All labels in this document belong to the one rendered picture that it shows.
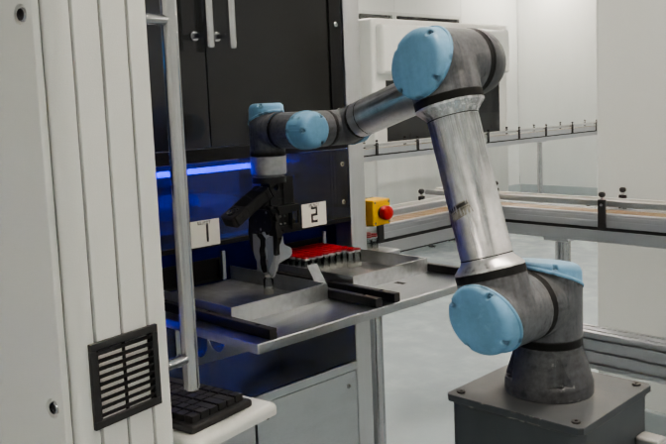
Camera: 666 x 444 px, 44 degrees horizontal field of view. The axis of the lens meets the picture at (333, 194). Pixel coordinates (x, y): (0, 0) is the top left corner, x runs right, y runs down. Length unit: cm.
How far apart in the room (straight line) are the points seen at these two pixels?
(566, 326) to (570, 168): 949
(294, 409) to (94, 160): 120
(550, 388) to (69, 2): 95
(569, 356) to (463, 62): 52
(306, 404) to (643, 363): 107
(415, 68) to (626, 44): 197
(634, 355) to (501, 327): 143
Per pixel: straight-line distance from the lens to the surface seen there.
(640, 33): 323
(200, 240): 188
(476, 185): 133
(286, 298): 171
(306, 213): 208
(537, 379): 145
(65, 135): 108
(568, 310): 143
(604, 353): 276
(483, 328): 132
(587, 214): 265
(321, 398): 222
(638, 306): 333
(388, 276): 193
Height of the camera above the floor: 131
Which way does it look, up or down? 6 degrees down
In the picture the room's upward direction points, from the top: 2 degrees counter-clockwise
